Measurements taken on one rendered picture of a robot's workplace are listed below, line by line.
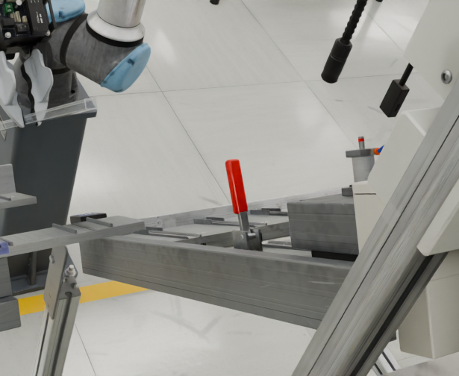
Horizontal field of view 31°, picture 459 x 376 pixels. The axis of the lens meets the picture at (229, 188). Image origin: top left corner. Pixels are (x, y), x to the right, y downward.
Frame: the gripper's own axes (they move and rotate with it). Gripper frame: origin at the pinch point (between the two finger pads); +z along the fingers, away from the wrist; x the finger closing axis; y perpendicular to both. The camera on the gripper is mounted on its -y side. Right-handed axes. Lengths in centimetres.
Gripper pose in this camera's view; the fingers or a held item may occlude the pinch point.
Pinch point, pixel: (27, 117)
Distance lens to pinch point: 104.4
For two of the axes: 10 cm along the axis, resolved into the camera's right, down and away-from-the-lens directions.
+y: 4.8, -1.9, -8.5
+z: 2.3, 9.7, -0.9
